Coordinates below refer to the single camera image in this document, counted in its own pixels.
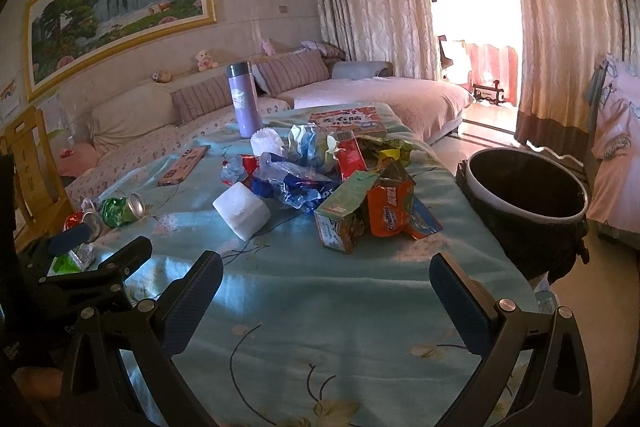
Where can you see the striped pillow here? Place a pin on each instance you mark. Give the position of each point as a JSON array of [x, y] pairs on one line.
[[292, 72], [202, 99]]

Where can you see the green drink can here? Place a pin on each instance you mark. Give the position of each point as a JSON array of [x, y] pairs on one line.
[[117, 211]]

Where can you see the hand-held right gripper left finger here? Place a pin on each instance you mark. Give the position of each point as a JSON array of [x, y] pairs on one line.
[[192, 307]]

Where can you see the light blue floral tablecloth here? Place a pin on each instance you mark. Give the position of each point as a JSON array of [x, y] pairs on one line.
[[300, 307]]

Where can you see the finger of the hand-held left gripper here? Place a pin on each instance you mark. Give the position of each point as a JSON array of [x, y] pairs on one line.
[[125, 257], [67, 241]]

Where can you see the pink plush rabbit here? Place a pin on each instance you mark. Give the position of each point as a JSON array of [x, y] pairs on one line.
[[268, 47]]

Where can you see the dark wooden ornament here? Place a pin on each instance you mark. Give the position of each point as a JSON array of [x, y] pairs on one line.
[[492, 94]]

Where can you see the cream sofa cushion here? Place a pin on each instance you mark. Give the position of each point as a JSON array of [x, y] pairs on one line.
[[132, 117]]

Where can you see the red white blue wrapper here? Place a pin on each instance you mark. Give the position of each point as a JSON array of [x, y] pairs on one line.
[[239, 168]]

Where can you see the red picture book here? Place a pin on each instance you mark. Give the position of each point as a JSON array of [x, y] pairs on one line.
[[345, 119]]

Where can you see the blue and red packet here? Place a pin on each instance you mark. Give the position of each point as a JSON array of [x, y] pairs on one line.
[[425, 222]]

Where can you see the person's left hand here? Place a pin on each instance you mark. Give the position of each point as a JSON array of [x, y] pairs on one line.
[[36, 382]]

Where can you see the framed landscape painting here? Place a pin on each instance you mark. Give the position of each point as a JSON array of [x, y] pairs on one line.
[[120, 7]]

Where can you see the pink patterned flat box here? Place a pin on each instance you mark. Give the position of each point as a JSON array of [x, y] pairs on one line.
[[182, 166]]

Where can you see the red candy tube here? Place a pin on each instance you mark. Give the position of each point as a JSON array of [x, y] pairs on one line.
[[350, 159]]

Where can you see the red drink can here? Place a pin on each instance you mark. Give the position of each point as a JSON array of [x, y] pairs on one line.
[[80, 222]]

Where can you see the purple thermos bottle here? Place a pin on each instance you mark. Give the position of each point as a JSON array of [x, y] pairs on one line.
[[245, 107]]

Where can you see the beige curtain with brown hem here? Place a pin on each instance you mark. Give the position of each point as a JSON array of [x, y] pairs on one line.
[[560, 32]]

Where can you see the white foam fruit net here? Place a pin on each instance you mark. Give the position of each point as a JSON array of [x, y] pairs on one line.
[[265, 139]]

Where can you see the pink patterned pillow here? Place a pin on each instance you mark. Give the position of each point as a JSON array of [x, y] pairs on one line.
[[620, 137]]

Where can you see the white black bowl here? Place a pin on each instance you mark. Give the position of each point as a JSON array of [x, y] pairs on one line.
[[525, 227]]

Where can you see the wall paper sheet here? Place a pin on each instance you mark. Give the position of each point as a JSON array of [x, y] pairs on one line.
[[9, 99]]

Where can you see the crumpled blue plastic wrapper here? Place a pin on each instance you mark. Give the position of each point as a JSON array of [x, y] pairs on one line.
[[295, 189]]

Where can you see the grey cushion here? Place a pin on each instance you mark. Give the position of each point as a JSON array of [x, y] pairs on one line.
[[360, 69]]

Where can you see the green and white packet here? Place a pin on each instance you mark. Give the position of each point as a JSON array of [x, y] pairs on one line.
[[70, 263]]

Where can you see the orange snack packet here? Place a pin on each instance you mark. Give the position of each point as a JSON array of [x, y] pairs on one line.
[[392, 209]]

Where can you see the green carton box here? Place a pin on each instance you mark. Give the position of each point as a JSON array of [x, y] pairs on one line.
[[342, 212]]

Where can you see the yellow green snack packet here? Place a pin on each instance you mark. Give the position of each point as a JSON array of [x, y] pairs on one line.
[[390, 152]]

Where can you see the wooden chair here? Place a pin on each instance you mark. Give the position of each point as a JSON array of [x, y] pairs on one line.
[[35, 167]]

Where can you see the small plush toy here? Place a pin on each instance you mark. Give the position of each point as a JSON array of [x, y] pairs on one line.
[[161, 76]]

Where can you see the white plush bear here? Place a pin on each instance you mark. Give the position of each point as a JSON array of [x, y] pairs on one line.
[[205, 61]]

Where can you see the red cloth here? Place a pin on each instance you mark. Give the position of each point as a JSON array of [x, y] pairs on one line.
[[487, 59]]

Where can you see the pink round cushion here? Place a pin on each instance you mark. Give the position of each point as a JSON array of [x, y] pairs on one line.
[[80, 157]]

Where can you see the crumpled blue green wrapper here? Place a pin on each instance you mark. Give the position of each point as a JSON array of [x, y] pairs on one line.
[[310, 142]]

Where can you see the white toilet paper roll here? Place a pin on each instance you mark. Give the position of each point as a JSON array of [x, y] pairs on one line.
[[240, 209]]

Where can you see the pink corner sofa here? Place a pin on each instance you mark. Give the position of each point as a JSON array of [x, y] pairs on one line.
[[380, 92]]

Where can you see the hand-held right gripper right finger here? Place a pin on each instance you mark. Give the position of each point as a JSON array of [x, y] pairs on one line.
[[462, 307]]

